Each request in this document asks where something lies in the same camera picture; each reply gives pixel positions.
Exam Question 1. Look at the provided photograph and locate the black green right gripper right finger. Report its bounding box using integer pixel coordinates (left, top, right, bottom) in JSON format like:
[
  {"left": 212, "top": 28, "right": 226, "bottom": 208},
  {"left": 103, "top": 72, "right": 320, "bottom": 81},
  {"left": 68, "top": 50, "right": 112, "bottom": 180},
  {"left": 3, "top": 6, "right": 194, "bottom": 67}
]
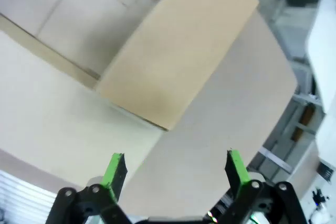
[{"left": 207, "top": 150, "right": 308, "bottom": 224}]

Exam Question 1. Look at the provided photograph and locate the aluminium profile frame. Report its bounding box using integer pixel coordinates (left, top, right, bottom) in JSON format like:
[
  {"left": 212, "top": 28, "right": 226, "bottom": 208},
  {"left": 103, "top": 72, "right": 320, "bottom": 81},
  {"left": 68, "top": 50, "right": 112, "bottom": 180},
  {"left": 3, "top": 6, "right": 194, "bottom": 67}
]
[{"left": 248, "top": 0, "right": 328, "bottom": 174}]

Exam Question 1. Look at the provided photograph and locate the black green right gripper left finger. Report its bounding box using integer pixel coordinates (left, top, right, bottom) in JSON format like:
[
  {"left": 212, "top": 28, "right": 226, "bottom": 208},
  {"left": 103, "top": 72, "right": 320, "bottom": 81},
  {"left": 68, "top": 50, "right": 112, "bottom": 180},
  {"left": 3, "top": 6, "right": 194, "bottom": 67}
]
[{"left": 46, "top": 152, "right": 132, "bottom": 224}]

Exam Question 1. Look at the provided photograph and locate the open brown cardboard box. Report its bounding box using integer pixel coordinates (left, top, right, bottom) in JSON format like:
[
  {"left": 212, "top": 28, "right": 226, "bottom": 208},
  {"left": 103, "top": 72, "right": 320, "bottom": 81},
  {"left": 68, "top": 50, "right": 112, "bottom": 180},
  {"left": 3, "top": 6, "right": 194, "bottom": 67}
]
[{"left": 0, "top": 0, "right": 260, "bottom": 191}]

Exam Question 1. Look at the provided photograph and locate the white slatted panel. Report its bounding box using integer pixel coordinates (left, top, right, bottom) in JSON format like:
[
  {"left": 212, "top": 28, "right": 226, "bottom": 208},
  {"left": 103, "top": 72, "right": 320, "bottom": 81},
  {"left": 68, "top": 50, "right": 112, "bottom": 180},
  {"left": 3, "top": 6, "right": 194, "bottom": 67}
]
[{"left": 0, "top": 169, "right": 60, "bottom": 224}]

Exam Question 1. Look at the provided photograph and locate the black vented device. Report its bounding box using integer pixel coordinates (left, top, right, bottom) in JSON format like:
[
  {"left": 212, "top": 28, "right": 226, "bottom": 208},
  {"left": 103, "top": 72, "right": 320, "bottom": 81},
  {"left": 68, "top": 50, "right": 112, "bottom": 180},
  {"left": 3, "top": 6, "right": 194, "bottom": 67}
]
[{"left": 317, "top": 162, "right": 336, "bottom": 183}]

